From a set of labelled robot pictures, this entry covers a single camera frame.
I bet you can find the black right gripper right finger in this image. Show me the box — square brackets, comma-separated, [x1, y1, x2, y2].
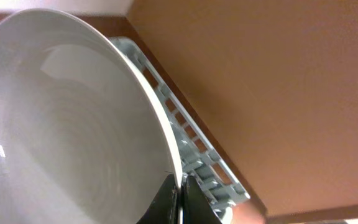
[182, 175, 221, 224]

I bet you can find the grey round plate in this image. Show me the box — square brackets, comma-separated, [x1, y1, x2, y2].
[0, 9, 181, 223]

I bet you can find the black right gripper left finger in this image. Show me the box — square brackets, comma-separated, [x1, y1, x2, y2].
[137, 174, 178, 224]

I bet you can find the grey plastic dishwasher rack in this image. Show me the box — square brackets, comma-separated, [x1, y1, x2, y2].
[109, 37, 250, 223]

